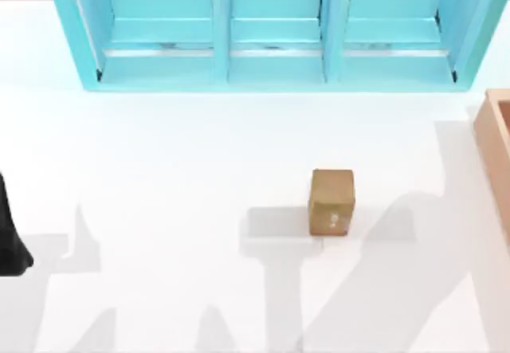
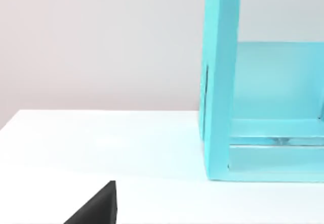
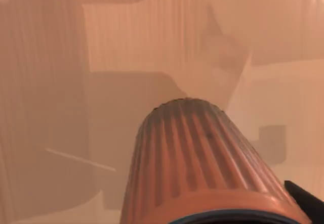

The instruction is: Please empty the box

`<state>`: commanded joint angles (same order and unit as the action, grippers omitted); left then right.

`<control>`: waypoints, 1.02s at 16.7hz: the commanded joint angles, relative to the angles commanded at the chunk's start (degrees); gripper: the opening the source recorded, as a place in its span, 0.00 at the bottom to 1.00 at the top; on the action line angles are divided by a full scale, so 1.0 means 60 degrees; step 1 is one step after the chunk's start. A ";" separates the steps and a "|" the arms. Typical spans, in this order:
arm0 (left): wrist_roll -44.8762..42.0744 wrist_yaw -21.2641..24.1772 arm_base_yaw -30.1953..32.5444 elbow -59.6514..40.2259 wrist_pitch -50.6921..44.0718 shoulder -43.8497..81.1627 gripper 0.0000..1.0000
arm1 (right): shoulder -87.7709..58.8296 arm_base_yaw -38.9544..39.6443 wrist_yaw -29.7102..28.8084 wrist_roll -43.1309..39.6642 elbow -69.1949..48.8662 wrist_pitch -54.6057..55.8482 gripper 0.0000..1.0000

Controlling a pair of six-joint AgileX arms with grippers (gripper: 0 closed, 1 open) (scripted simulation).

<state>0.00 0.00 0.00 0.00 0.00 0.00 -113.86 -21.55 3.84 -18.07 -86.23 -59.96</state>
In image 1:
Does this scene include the brown cardboard box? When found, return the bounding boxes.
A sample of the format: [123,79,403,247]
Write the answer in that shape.
[308,168,355,237]

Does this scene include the light blue rack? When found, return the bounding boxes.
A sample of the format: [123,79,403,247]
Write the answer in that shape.
[44,0,510,94]

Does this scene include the salmon-coloured shallow box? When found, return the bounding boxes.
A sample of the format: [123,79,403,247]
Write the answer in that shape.
[473,88,510,239]

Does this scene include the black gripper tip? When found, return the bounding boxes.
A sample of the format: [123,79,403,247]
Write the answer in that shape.
[0,173,34,279]

